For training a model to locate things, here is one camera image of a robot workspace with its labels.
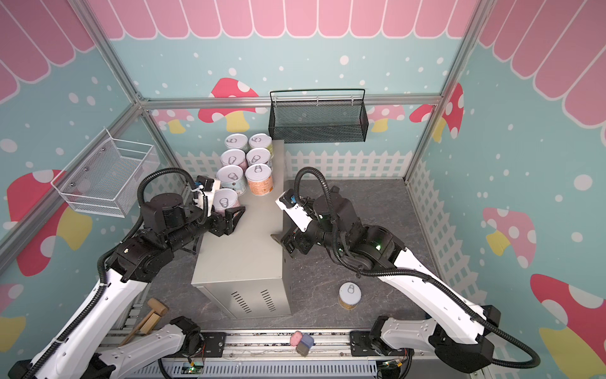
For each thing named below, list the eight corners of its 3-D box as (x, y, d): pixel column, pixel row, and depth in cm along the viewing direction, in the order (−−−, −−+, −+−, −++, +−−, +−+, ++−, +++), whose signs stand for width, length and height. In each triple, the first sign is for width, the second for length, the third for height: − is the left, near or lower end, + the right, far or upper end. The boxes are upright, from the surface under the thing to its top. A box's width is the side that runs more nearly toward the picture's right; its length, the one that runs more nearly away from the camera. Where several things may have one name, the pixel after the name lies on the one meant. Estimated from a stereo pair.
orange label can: (339, 309, 83) (340, 304, 79) (337, 287, 88) (339, 281, 83) (360, 309, 83) (363, 304, 79) (357, 287, 88) (360, 281, 83)
